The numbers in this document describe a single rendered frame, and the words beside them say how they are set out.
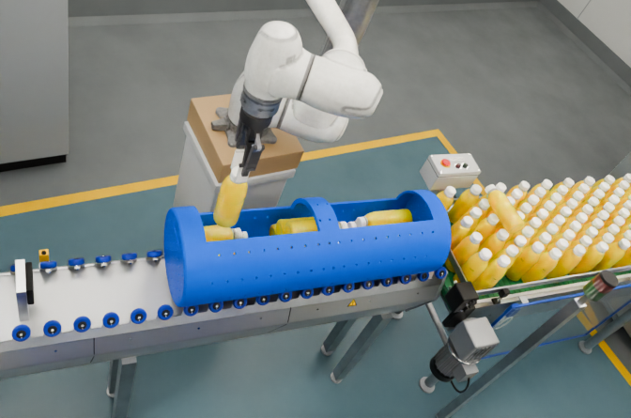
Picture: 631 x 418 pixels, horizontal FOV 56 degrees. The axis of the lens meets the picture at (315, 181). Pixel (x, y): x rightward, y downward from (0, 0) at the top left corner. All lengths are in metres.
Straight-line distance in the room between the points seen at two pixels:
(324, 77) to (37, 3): 1.69
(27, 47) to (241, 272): 1.54
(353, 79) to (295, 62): 0.12
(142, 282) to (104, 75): 2.23
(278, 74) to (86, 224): 2.09
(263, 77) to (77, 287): 0.94
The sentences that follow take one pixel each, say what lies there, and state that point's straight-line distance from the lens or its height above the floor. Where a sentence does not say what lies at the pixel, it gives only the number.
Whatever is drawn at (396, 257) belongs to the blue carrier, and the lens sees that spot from 1.90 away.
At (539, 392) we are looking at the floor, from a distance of 3.47.
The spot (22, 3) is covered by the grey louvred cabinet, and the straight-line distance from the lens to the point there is 2.69.
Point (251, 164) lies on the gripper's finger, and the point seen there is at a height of 1.55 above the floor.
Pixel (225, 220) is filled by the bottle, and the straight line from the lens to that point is 1.60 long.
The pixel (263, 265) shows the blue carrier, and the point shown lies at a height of 1.18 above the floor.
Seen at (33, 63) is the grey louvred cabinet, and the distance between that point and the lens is 2.88.
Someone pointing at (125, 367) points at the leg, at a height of 0.60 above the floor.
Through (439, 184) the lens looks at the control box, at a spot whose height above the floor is 1.03.
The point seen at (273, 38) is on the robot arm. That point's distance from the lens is 1.20.
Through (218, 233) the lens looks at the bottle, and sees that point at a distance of 1.78.
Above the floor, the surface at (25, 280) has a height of 1.08.
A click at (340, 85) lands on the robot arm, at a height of 1.84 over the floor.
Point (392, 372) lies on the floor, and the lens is 3.08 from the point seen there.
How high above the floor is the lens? 2.56
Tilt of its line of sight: 45 degrees down
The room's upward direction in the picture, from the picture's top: 24 degrees clockwise
